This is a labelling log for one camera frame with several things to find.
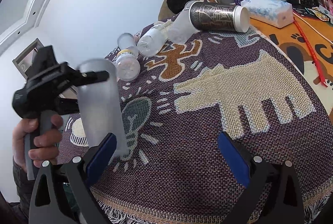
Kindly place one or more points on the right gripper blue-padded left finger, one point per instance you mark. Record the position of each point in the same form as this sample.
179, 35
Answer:
83, 172

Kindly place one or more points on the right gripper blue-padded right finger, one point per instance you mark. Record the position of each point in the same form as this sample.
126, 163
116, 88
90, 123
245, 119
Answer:
250, 171

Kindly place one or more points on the frosted plastic cup front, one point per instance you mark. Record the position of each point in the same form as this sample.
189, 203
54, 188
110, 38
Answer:
99, 106

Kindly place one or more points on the frosted plastic cup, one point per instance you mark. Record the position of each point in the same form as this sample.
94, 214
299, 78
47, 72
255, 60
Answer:
99, 106
127, 41

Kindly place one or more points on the frosted plastic cup rear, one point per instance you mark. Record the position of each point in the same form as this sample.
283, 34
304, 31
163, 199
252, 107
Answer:
127, 41

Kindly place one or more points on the clear plastic cup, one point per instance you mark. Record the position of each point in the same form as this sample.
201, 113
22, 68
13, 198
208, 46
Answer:
182, 28

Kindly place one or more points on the dark patterned paper cup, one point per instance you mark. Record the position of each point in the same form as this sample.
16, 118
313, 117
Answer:
207, 16

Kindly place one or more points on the person's left hand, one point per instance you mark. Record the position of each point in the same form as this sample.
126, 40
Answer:
45, 143

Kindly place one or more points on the yellow label plastic bottle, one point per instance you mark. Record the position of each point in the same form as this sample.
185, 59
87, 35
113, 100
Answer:
127, 65

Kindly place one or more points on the small clear plastic jar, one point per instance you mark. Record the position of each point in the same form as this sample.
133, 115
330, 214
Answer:
152, 42

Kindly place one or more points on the red ribbon strip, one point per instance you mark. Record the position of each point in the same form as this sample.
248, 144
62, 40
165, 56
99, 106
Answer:
313, 55

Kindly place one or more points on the orange cartoon mat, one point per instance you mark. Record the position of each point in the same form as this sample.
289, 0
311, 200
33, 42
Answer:
289, 40

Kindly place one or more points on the tissue pack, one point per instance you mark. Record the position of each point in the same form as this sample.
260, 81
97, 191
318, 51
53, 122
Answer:
277, 13

